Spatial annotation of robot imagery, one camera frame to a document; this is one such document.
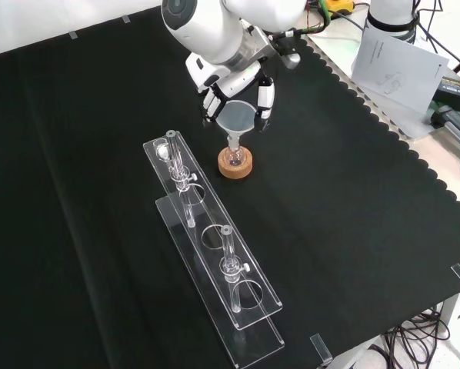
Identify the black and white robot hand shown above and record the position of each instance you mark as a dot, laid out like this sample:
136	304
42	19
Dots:
207	73

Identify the translucent plastic funnel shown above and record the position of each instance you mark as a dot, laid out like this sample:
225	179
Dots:
235	117

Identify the glass round-bottom flask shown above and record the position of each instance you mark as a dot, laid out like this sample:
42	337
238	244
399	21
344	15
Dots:
235	158

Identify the glass weighing funnel with powder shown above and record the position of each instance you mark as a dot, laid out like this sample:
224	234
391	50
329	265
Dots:
163	152

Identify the clear acrylic funnel stand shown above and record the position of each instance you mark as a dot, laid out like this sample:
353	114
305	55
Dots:
214	269

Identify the yellow stop button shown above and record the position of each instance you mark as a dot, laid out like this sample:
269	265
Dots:
339	5

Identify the black bench cloth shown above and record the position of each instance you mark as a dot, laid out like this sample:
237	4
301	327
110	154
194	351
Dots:
80	192

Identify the white paper booklet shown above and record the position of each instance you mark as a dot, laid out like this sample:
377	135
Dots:
399	73

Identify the black power adapter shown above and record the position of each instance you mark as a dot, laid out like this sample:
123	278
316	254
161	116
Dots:
457	92

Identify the grey and black device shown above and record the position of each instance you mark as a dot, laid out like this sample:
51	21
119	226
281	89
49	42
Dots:
455	123

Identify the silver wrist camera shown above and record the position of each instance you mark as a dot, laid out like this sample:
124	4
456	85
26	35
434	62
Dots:
291	60

